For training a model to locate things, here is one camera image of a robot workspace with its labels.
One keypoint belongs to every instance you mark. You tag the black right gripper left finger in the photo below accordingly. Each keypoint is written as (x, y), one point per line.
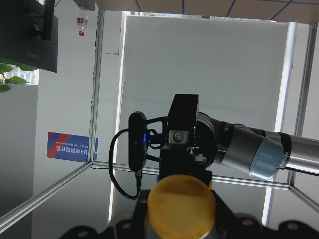
(133, 228)

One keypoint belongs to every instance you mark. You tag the blue red wall sign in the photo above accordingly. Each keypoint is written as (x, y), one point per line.
(67, 147)

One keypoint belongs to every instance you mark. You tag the yellow push button switch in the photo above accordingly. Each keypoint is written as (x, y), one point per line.
(181, 207)

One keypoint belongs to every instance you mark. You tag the green plant leaves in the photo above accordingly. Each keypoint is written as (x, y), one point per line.
(6, 66)

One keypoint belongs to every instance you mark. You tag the black monitor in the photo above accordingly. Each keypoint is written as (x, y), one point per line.
(29, 33)

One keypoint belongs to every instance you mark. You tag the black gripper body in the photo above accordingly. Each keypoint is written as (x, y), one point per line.
(190, 141)

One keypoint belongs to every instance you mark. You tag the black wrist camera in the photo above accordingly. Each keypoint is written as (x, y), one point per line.
(137, 148)

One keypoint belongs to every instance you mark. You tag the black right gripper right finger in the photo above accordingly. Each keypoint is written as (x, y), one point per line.
(243, 226)

